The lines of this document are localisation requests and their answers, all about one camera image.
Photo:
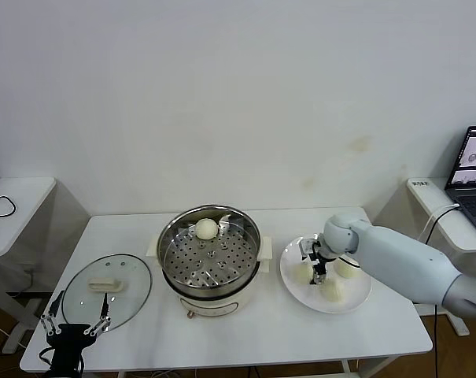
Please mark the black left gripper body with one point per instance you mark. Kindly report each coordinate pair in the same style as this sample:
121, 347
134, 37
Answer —
68, 338

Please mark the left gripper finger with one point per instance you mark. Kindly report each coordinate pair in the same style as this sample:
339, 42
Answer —
103, 305
56, 303

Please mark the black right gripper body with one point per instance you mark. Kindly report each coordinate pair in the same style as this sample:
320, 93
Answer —
320, 262

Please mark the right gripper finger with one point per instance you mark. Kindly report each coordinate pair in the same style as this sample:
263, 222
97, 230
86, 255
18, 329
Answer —
320, 277
313, 277

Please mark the white steamed baozi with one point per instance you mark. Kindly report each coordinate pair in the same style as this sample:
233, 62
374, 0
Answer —
300, 273
345, 269
332, 292
206, 229

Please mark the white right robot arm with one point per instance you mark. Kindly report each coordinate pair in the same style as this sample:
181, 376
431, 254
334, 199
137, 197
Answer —
399, 260

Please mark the stainless steel steamer basket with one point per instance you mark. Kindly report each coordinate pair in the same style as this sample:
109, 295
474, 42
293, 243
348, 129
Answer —
210, 260

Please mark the white round plate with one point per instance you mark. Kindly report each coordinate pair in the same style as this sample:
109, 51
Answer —
296, 252

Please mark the cream electric cooker pot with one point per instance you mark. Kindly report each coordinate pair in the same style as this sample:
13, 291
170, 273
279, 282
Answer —
214, 305

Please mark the white side table with mouse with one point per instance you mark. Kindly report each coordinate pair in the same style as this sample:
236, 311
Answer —
21, 197

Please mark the grey open laptop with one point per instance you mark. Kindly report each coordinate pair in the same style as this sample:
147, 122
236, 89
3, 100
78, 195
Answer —
473, 197

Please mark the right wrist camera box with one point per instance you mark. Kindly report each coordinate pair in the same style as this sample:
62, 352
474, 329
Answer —
308, 249

